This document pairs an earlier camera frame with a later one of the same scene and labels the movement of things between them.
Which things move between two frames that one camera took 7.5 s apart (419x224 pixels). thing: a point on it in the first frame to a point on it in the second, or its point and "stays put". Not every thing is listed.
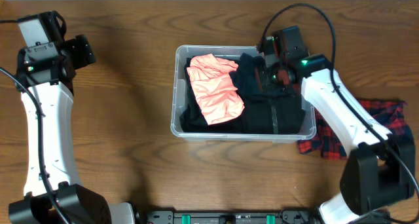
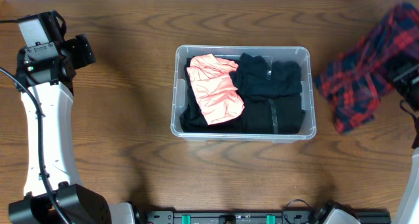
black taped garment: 275,113 stays put
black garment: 254,78 stays put
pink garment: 213,84 stays put
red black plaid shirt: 393,114 to 353,80
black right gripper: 275,86 to 402,79
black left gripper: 80,51 stays put
